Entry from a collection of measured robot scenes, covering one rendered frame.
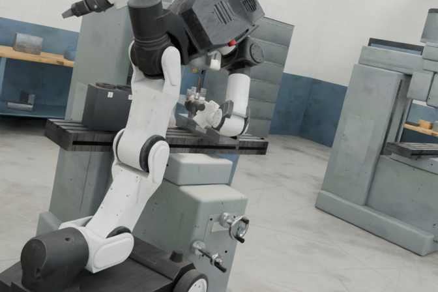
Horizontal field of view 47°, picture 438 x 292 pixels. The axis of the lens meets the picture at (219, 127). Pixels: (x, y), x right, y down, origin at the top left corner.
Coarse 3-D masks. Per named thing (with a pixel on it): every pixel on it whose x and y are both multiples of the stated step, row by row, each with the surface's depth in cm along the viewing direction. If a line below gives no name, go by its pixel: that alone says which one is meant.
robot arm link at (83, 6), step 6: (84, 0) 199; (90, 0) 197; (72, 6) 200; (78, 6) 200; (84, 6) 199; (90, 6) 198; (96, 6) 197; (72, 12) 200; (78, 12) 200; (84, 12) 201; (90, 12) 207
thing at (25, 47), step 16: (0, 48) 552; (16, 48) 558; (32, 48) 566; (0, 64) 524; (64, 64) 566; (0, 80) 527; (0, 96) 532; (32, 96) 589; (0, 112) 540; (16, 112) 557; (32, 112) 575; (48, 112) 595; (64, 112) 615; (416, 128) 749; (432, 128) 806
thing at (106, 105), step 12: (96, 84) 223; (108, 84) 227; (96, 96) 218; (108, 96) 221; (120, 96) 224; (84, 108) 228; (96, 108) 219; (108, 108) 223; (120, 108) 226; (84, 120) 227; (96, 120) 221; (108, 120) 224; (120, 120) 227
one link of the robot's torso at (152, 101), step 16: (176, 48) 173; (176, 64) 174; (144, 80) 184; (160, 80) 185; (176, 80) 177; (144, 96) 179; (160, 96) 175; (176, 96) 182; (144, 112) 178; (160, 112) 180; (128, 128) 181; (144, 128) 178; (160, 128) 183; (128, 144) 179; (144, 144) 177; (128, 160) 181; (144, 160) 178
